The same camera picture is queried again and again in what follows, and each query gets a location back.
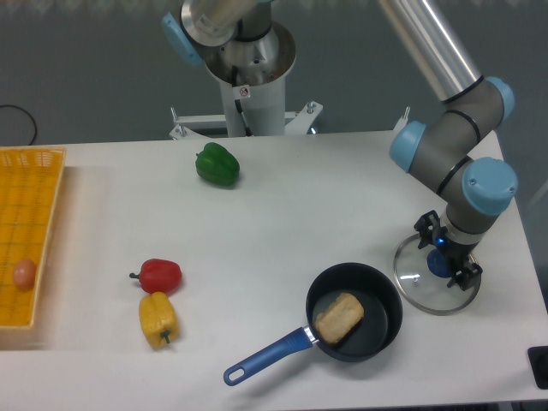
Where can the black saucepan blue handle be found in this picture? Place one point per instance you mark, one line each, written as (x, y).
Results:
(378, 329)

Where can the glass pot lid blue knob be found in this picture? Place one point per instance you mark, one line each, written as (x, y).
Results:
(424, 280)

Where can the fried tofu piece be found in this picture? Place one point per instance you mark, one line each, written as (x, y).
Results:
(339, 318)

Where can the red bell pepper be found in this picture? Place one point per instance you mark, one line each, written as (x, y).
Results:
(158, 275)

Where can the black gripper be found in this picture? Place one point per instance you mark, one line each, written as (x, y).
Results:
(452, 250)

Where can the green bell pepper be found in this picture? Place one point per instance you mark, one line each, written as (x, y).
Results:
(216, 165)

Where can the yellow plastic basket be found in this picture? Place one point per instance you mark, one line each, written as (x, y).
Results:
(31, 178)

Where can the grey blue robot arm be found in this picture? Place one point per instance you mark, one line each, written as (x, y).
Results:
(477, 191)

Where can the black device at table edge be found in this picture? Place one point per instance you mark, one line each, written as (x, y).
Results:
(538, 357)

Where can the brown egg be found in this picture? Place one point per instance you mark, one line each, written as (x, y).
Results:
(24, 274)

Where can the yellow bell pepper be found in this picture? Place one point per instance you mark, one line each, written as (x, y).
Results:
(158, 321)

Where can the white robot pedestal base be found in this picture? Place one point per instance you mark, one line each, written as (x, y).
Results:
(251, 76)

